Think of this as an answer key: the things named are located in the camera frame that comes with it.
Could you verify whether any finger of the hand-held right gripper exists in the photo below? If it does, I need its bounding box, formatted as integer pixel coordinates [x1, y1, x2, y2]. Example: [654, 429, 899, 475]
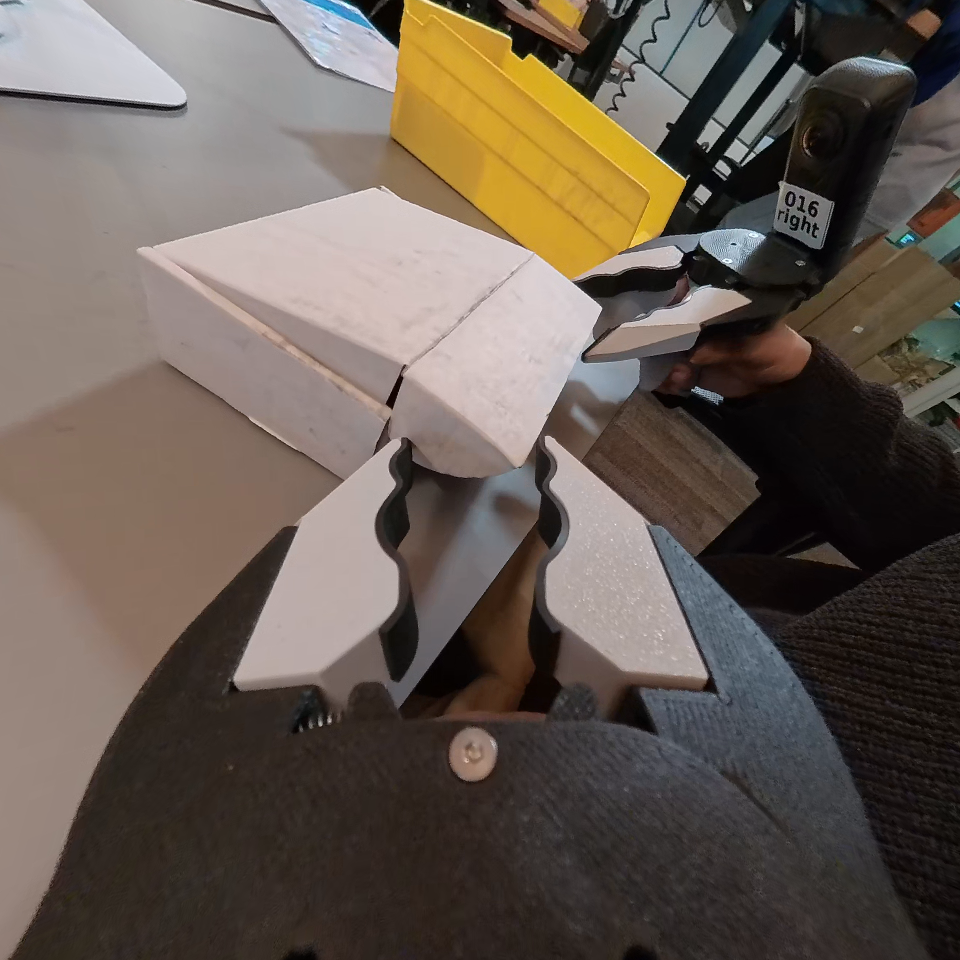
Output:
[581, 287, 755, 366]
[572, 247, 695, 301]

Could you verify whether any person's right hand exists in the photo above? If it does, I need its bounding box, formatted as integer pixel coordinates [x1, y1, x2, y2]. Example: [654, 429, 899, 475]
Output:
[660, 326, 815, 400]

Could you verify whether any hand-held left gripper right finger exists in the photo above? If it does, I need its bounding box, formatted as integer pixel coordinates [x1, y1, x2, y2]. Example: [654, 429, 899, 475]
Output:
[528, 435, 712, 720]

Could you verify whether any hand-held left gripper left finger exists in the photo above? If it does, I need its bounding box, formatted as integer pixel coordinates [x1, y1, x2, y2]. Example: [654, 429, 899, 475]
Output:
[232, 437, 421, 710]

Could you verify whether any grey desk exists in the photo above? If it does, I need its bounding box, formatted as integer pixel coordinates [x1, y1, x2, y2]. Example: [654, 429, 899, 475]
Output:
[0, 0, 650, 960]

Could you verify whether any white cardboard box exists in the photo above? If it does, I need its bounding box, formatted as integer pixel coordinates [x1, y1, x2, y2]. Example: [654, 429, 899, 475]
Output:
[137, 186, 603, 481]

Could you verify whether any person's right forearm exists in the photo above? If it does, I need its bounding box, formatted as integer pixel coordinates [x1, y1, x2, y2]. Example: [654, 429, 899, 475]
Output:
[708, 337, 960, 571]

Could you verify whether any light wooden box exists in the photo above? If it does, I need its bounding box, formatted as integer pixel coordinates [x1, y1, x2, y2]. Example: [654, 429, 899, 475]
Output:
[783, 232, 960, 391]

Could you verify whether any laminated instruction sheet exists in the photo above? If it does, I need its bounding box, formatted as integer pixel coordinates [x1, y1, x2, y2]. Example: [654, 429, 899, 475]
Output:
[258, 0, 399, 93]

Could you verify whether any white document stand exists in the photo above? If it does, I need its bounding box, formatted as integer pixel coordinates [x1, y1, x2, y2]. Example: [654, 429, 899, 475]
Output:
[0, 0, 187, 112]

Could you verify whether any yellow storage bin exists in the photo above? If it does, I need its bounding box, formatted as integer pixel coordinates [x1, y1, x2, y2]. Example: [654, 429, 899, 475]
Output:
[390, 0, 687, 280]

